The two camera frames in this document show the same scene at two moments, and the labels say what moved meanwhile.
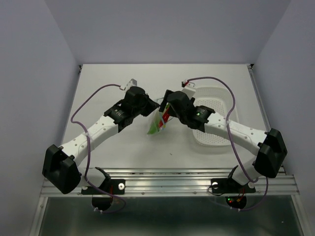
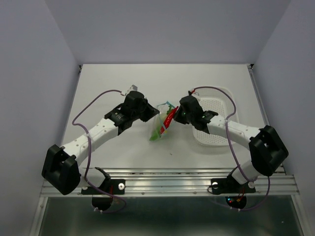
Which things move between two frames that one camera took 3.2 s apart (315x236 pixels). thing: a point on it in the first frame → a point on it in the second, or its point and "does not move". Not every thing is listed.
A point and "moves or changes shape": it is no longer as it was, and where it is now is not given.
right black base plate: (229, 186) does not move
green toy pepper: (154, 129) → (156, 135)
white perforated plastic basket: (222, 101) does not move
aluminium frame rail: (185, 182) does not move
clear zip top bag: (162, 119) moves or changes shape
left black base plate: (111, 186) does not move
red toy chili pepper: (166, 115) → (168, 120)
